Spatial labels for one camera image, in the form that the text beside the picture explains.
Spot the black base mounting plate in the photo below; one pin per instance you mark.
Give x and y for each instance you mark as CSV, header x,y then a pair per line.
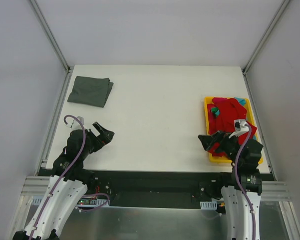
x,y
159,189

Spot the left aluminium frame post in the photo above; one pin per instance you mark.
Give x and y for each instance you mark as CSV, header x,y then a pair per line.
x,y
48,33

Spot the yellow plastic bin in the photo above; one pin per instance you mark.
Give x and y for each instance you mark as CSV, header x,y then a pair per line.
x,y
249,110

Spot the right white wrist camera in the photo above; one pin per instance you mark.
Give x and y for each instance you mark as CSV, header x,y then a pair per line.
x,y
241,127

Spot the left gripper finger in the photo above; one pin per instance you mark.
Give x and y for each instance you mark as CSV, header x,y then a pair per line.
x,y
106,137
98,129

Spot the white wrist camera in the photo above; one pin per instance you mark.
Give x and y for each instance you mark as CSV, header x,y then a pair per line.
x,y
76,125
241,127

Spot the green t-shirt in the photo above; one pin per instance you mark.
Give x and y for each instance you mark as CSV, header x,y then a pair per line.
x,y
214,110

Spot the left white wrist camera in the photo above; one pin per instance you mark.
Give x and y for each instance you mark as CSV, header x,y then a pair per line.
x,y
76,125

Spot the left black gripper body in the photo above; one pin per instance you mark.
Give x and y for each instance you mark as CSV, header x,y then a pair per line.
x,y
97,139

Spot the aluminium frame post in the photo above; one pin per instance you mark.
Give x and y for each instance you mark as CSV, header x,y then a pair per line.
x,y
266,35
48,33

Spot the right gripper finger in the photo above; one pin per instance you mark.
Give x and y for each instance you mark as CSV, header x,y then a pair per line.
x,y
208,141
219,135

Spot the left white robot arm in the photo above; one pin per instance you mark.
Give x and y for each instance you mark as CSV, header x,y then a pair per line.
x,y
68,183

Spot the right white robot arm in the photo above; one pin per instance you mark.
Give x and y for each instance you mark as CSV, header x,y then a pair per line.
x,y
242,188

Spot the right white cable duct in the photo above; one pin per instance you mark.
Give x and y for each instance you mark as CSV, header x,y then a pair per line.
x,y
212,205

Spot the folded grey t-shirt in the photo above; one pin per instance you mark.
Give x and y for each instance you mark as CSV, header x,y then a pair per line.
x,y
90,91

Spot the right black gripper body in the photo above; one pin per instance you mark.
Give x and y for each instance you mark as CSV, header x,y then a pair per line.
x,y
217,141

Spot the right aluminium frame post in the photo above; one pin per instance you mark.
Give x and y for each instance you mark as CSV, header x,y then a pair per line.
x,y
266,35

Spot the aluminium front rail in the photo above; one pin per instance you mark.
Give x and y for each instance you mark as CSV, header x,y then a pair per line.
x,y
271,190

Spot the teal t-shirt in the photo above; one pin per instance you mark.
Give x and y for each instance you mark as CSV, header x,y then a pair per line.
x,y
241,101

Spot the magenta t-shirt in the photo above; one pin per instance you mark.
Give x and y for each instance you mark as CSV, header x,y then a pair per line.
x,y
218,100

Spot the red t-shirt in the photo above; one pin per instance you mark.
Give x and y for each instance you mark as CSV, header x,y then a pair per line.
x,y
228,115

